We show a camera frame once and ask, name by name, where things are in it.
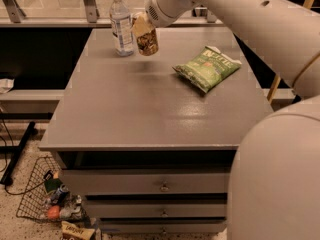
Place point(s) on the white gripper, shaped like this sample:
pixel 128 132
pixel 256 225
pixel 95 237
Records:
pixel 159 10

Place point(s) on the orange soda can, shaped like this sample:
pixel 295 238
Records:
pixel 148 43

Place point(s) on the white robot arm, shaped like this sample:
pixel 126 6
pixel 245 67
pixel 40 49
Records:
pixel 274 187

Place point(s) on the clear plastic water bottle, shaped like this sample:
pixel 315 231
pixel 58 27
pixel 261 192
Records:
pixel 120 18

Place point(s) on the blue can in basket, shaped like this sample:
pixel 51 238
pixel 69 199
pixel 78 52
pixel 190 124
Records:
pixel 59 195

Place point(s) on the green chip bag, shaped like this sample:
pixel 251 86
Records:
pixel 209 68

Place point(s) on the grey drawer cabinet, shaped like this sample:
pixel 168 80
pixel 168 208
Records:
pixel 136 113

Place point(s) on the metal window railing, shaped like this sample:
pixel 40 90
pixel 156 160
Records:
pixel 60 13

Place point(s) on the white cloth on ledge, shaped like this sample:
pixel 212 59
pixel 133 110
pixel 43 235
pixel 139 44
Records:
pixel 6 85

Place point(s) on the top grey drawer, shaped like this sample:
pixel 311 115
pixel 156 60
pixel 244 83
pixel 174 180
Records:
pixel 119 182

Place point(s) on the grey drawer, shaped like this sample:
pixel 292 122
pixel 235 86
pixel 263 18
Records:
pixel 139 226
pixel 153 209
pixel 119 182

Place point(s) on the middle grey drawer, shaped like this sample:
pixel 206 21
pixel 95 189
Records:
pixel 153 209

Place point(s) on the bottom grey drawer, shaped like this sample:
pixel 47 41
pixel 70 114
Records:
pixel 139 226

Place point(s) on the black metal stand leg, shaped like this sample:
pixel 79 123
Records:
pixel 15 152

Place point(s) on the orange fruit in basket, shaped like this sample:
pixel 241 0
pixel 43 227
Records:
pixel 53 212

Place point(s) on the yellow snack bag on floor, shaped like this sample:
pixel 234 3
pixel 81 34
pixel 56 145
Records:
pixel 71 231

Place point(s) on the black wire basket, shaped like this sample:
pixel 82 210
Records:
pixel 42 183

